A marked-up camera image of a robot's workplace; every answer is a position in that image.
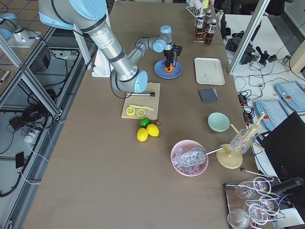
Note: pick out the grey folded cloth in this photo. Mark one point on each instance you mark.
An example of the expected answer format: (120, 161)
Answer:
(208, 95)

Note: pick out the yellow lemon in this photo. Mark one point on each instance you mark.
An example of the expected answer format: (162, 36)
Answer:
(142, 134)
(153, 130)

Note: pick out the yellow lemon lower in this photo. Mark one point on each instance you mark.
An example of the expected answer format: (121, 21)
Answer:
(142, 134)

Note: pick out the yellow lemon upper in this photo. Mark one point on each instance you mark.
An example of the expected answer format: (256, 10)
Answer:
(153, 130)

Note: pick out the black monitor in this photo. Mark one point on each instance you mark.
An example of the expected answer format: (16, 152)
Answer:
(285, 147)

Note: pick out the wooden cup tree stand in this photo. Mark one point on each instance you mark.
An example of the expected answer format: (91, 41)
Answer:
(231, 159)

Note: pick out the lemon slice upper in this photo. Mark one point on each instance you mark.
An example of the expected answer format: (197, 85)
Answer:
(140, 112)

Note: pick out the wooden cutting board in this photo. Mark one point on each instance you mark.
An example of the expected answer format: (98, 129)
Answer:
(141, 100)

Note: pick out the wine glass rack tray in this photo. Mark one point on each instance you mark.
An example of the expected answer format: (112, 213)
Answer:
(252, 204)

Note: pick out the teach pendant far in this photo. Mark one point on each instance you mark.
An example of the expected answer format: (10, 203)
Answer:
(293, 94)

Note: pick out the aluminium frame post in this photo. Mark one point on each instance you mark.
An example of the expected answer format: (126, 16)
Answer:
(260, 9)

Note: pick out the tea bottle front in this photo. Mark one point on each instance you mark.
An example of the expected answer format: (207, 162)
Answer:
(210, 32)

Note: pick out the copper wire bottle rack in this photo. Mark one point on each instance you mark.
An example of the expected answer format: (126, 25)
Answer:
(202, 39)

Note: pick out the yellow plastic knife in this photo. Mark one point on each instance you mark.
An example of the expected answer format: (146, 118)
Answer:
(141, 107)

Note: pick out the tea bottle middle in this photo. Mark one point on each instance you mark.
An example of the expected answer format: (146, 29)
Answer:
(208, 17)

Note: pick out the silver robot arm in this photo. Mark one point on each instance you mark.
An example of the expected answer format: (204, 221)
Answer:
(90, 16)
(13, 32)

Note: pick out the blue plate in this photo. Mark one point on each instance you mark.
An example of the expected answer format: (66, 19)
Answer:
(159, 69)

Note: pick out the teach pendant near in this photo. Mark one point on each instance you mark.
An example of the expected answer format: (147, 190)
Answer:
(274, 111)

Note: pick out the wooden cup rack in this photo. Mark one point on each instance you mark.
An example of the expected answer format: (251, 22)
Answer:
(196, 12)

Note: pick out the green lime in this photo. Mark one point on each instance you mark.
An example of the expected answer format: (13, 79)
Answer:
(144, 122)

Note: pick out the cream rabbit tray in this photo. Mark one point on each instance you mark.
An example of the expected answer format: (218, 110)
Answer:
(209, 71)

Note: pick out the teach pendant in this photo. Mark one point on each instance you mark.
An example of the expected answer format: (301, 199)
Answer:
(293, 94)
(274, 111)

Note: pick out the green bowl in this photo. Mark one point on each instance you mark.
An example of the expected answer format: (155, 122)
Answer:
(218, 122)

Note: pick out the orange fruit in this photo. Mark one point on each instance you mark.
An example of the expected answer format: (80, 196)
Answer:
(169, 69)

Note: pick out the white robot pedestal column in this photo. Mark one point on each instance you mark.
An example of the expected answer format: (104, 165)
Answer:
(102, 67)

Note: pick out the glass cup on stand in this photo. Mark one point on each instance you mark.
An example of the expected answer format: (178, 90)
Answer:
(242, 141)

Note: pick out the tea bottle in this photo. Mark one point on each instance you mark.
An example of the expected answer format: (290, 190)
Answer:
(210, 32)
(208, 17)
(198, 32)

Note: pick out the lemon slice lower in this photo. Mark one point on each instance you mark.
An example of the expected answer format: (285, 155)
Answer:
(130, 111)

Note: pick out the pink cup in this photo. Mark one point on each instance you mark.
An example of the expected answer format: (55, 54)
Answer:
(197, 4)

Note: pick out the lemon slice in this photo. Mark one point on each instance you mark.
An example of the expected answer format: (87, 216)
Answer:
(130, 111)
(140, 112)

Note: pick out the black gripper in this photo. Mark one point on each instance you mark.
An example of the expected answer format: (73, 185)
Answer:
(168, 54)

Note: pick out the metal ice scoop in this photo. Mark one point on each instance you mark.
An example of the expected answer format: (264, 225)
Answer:
(196, 156)

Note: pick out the pink bowl with ice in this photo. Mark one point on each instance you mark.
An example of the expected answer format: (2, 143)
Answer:
(179, 149)

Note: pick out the tea bottle back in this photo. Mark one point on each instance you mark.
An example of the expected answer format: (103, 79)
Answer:
(198, 32)

